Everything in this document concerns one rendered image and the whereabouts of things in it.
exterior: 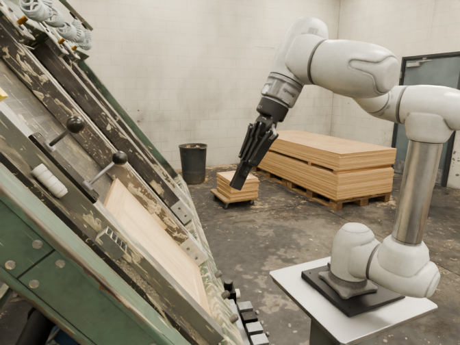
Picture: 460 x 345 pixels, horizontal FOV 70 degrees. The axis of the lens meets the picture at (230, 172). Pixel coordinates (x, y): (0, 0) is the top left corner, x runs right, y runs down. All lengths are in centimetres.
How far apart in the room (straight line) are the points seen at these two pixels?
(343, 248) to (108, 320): 101
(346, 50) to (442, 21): 609
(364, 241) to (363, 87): 82
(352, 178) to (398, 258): 342
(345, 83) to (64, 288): 65
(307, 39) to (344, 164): 382
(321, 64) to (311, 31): 11
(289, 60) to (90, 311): 65
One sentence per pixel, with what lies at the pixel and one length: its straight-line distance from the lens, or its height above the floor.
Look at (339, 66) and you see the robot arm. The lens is 74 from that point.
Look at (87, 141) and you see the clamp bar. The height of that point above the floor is 142.
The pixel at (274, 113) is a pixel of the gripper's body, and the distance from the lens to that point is 80.
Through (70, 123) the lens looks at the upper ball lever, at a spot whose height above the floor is 153.
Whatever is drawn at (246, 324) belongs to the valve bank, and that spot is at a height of 76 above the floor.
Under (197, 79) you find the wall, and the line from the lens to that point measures 670.
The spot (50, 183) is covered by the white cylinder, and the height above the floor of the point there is 140.
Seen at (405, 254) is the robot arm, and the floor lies 103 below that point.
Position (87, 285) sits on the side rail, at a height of 127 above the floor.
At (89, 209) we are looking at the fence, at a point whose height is 132.
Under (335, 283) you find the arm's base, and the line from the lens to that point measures 153.
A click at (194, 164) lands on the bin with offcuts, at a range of 563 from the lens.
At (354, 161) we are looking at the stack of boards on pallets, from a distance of 468.
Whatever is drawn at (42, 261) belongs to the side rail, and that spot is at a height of 133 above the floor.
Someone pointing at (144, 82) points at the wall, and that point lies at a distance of 645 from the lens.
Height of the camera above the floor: 159
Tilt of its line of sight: 14 degrees down
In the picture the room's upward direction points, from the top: straight up
